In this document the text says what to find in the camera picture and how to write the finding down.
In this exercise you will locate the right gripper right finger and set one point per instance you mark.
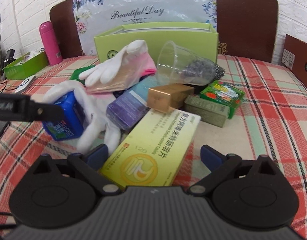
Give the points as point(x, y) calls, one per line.
point(222, 168)

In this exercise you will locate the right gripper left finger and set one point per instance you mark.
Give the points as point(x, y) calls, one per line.
point(85, 167)

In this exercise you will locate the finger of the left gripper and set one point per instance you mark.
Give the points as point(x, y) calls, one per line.
point(45, 112)

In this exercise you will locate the white glove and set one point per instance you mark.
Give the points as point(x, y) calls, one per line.
point(107, 71)
point(94, 108)

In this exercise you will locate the blue mentos tin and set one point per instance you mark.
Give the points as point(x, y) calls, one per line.
point(72, 124)

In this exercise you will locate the dark green box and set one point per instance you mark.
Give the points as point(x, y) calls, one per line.
point(77, 72)

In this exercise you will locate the olive green small box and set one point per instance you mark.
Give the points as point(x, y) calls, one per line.
point(210, 112)

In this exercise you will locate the yellow medicine box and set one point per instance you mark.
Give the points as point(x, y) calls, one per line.
point(153, 152)

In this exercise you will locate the purple blue tall box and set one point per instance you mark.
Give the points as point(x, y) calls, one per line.
point(131, 106)

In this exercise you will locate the green colourful small box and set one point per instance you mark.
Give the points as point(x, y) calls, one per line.
point(223, 93)

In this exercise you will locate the small gold box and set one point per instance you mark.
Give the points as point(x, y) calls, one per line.
point(169, 97)

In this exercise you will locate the steel wool scrubber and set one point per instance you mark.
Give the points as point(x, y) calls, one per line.
point(202, 72)

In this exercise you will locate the toothpick bag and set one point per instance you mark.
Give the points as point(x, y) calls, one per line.
point(118, 79)

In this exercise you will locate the clear plastic cup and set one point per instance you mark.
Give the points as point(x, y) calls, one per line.
point(171, 61)

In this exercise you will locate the white round charger device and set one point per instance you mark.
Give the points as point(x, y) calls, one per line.
point(25, 85)

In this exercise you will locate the small green open box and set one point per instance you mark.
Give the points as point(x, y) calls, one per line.
point(26, 66)

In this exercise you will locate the pink thermos bottle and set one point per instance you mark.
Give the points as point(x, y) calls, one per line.
point(50, 43)

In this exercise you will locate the plaid bed sheet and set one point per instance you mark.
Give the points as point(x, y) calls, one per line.
point(271, 120)

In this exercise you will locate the floral plastic pillow bag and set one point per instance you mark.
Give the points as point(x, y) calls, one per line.
point(93, 17)

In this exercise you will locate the light green cardboard box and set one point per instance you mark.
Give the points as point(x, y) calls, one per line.
point(201, 38)

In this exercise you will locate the brown cardboard box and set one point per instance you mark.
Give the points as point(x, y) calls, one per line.
point(294, 57)

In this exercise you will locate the brown wooden headboard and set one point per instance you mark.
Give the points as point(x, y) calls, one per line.
point(247, 27)

